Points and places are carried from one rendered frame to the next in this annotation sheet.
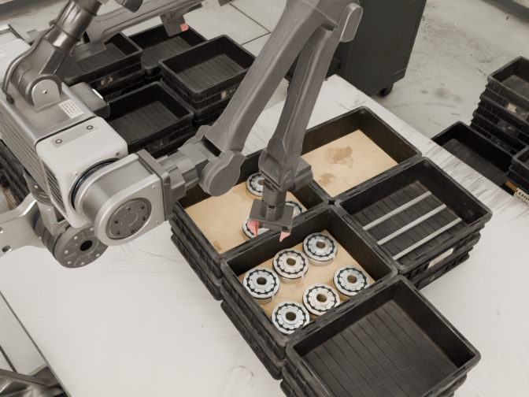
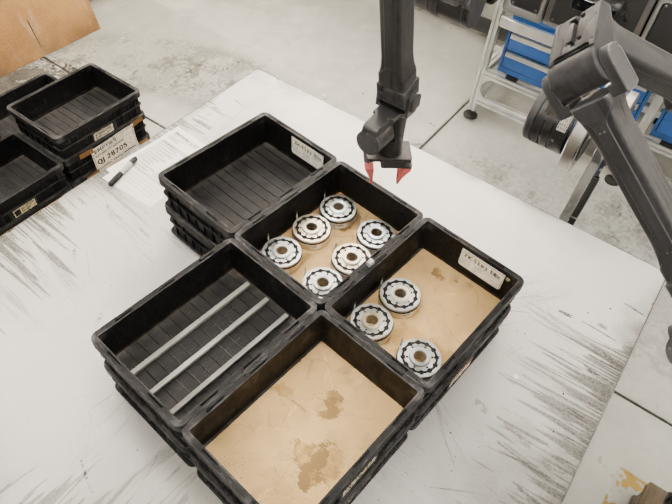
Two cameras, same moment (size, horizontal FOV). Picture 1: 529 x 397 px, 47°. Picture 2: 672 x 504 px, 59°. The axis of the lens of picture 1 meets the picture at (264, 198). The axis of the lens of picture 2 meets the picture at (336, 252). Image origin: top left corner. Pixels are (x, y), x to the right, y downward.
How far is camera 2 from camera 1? 2.00 m
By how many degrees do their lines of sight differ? 82
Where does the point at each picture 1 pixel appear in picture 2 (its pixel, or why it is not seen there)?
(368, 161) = (267, 462)
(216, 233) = (445, 290)
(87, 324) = (518, 233)
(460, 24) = not seen: outside the picture
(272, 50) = not seen: outside the picture
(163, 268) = not seen: hidden behind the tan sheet
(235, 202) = (442, 336)
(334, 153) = (328, 467)
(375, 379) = (251, 186)
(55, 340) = (534, 217)
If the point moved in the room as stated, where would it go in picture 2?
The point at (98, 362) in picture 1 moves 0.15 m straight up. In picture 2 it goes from (488, 208) to (500, 173)
